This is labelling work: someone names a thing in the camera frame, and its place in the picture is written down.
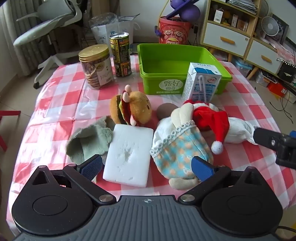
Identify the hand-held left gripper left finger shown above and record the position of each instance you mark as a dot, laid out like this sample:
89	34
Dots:
91	166

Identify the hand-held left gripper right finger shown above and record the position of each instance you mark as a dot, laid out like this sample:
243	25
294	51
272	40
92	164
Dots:
201	168

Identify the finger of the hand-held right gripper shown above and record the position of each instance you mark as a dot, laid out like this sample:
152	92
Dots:
266	137
293	133

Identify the rabbit doll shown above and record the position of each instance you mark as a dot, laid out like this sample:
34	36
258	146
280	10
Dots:
175	143

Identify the white sponge block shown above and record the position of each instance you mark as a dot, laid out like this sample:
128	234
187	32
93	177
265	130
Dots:
129	155

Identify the red santa plush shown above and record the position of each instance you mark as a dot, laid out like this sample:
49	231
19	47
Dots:
208	120

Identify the plush toy with burger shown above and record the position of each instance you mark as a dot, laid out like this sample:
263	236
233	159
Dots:
136	106

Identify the green plastic bin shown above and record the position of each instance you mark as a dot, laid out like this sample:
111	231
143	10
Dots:
161	60

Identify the green fluffy cloth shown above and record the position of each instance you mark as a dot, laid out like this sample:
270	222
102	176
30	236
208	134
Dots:
90	139

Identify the round brown powder puff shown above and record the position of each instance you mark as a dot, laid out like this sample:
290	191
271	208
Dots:
165	111

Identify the clear storage box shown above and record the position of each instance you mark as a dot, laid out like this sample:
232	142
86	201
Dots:
242	66

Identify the red white checkered tablecloth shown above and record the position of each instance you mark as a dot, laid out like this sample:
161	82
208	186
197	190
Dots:
60	97

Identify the white blue milk carton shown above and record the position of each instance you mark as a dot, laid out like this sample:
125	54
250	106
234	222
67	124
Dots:
201	81

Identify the red stool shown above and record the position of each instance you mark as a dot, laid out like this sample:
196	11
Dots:
9	113

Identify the gold lid cookie jar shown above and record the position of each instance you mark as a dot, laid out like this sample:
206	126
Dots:
96	67

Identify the wooden white drawer cabinet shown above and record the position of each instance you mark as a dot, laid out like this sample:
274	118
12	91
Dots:
231	34

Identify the white desk fan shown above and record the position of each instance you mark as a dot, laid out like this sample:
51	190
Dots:
269	26

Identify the tall black drink can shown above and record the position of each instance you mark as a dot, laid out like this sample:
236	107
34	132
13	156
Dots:
120	55

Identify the red printed bucket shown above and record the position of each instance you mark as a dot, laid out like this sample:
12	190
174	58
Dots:
174	31

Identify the grey office chair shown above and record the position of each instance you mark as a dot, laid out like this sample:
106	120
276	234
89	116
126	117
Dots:
48	25

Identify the purple toy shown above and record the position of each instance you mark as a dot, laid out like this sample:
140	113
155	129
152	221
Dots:
185	9

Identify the dark picture frame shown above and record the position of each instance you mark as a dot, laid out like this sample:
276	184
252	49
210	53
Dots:
283	27

